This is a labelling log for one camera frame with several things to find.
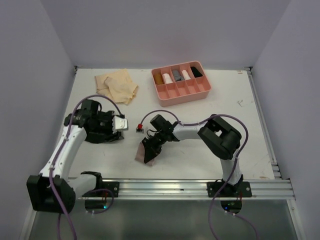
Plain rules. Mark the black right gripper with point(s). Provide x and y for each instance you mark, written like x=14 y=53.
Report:
x=151 y=150

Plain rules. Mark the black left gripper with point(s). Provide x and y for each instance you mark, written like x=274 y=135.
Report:
x=110 y=119

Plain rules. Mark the pink underwear cream waistband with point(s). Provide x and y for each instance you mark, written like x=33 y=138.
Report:
x=144 y=156

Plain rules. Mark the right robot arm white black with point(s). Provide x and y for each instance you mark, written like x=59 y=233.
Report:
x=222 y=139

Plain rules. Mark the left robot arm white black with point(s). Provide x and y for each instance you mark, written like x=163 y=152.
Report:
x=51 y=190

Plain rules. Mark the black underwear orange trim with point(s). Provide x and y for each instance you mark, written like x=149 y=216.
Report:
x=101 y=138

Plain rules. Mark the beige underwear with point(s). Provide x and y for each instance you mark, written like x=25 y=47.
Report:
x=117 y=85

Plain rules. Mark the brown rolled underwear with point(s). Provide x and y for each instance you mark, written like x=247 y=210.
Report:
x=158 y=79

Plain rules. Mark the grey rolled underwear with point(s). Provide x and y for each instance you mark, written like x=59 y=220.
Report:
x=177 y=76

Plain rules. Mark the black rolled underwear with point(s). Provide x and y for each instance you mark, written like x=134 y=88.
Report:
x=196 y=73

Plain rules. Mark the pink divided organizer tray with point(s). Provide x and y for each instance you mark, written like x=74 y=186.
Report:
x=182 y=91

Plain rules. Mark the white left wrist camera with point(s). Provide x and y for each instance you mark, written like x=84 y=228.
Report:
x=120 y=124

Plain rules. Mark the right wrist camera red cap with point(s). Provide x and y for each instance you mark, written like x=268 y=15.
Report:
x=139 y=128

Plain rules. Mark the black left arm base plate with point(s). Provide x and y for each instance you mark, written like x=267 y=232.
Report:
x=105 y=189

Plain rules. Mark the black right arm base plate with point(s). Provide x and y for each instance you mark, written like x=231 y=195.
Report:
x=240 y=189

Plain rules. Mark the aluminium table frame rail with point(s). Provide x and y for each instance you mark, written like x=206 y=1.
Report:
x=182 y=169

